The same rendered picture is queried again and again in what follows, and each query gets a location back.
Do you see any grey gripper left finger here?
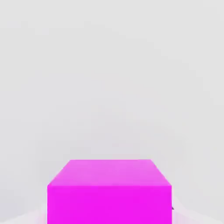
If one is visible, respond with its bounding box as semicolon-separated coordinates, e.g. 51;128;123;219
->
4;208;48;224

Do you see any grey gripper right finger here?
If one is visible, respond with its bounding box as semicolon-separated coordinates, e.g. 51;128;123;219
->
171;195;221;224

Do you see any small magenta cube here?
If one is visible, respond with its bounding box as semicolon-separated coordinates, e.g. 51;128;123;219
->
47;159;172;224

